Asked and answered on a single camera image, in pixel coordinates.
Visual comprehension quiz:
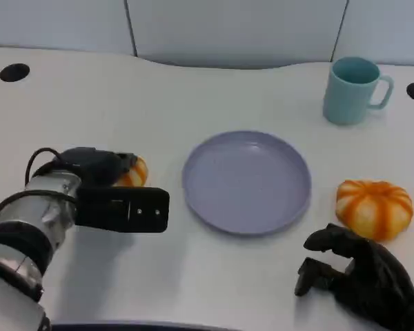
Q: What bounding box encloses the lilac plate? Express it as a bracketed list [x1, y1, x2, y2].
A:
[181, 130, 313, 237]

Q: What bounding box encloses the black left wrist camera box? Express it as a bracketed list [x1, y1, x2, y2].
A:
[75, 185, 171, 234]

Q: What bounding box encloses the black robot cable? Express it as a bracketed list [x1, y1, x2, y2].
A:
[25, 147, 77, 185]
[0, 190, 77, 231]

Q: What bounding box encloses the pale green mug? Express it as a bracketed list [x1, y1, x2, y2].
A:
[322, 57, 395, 126]

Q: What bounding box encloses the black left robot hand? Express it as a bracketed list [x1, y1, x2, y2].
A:
[59, 147, 139, 188]

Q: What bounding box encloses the orange and white bread roll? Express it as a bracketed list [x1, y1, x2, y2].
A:
[115, 156, 150, 188]
[335, 179, 414, 241]

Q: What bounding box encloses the grey partition panel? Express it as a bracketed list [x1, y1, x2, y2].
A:
[332, 0, 414, 66]
[0, 0, 139, 58]
[124, 0, 348, 70]

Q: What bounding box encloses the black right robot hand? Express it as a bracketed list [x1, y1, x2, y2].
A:
[294, 223, 414, 331]

